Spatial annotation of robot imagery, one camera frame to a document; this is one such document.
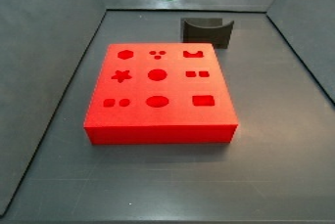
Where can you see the red shape sorting block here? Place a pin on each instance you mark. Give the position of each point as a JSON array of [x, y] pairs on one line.
[[160, 95]]

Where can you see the dark grey curved holder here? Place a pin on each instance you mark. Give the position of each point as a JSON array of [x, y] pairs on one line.
[[207, 30]]

